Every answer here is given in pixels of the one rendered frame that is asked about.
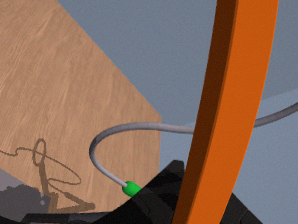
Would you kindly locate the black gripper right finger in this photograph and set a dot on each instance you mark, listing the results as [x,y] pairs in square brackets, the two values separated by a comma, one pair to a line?
[237,213]

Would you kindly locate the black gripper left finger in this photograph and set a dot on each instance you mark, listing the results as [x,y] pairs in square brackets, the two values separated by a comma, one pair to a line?
[153,204]

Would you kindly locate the orange curved bar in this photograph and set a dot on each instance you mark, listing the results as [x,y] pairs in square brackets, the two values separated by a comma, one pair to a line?
[239,56]

